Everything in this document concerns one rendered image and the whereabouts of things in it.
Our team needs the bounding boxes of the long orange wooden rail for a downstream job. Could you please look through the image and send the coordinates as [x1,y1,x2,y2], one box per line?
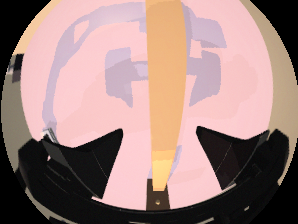
[145,0,188,192]

